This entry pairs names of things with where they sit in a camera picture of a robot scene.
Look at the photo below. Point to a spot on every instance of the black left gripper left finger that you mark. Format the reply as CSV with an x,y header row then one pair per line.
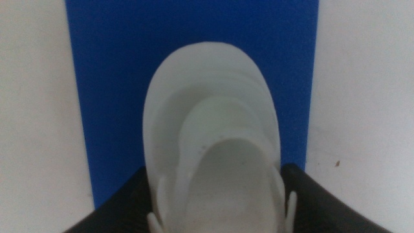
x,y
126,207

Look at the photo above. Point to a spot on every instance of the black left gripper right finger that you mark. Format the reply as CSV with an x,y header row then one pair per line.
x,y
323,207

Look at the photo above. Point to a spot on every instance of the white clog shoe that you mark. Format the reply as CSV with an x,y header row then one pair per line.
x,y
210,142

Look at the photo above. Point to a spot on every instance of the blue mat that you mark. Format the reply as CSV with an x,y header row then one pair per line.
x,y
123,84

